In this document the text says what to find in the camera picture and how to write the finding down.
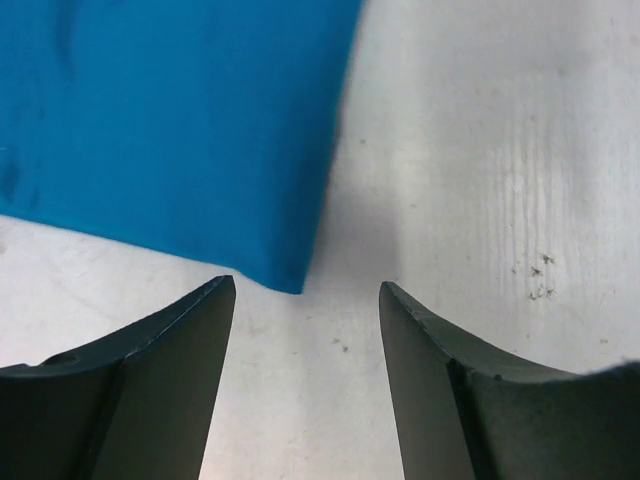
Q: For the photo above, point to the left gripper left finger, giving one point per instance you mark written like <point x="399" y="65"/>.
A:
<point x="134" y="404"/>

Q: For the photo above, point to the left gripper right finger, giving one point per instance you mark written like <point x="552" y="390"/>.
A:
<point x="465" y="409"/>

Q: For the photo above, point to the blue t shirt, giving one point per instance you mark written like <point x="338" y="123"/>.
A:
<point x="202" y="129"/>

